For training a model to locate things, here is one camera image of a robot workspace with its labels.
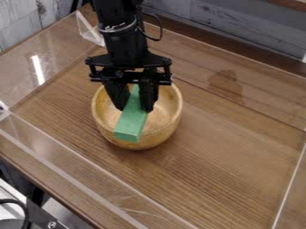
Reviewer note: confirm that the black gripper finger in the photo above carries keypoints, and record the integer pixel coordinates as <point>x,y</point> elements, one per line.
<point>149,93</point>
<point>118,92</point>

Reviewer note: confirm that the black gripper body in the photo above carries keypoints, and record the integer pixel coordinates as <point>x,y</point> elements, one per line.
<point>129,62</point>

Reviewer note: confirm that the green rectangular block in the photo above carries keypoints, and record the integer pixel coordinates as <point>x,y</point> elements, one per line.
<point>133,119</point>

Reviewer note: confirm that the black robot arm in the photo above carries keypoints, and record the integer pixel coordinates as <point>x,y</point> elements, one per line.
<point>121,13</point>

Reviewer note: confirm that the brown wooden bowl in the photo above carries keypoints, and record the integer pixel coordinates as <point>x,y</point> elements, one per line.
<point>161,124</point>

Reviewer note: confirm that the clear acrylic corner bracket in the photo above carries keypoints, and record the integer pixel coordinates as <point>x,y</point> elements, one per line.
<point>88,31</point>

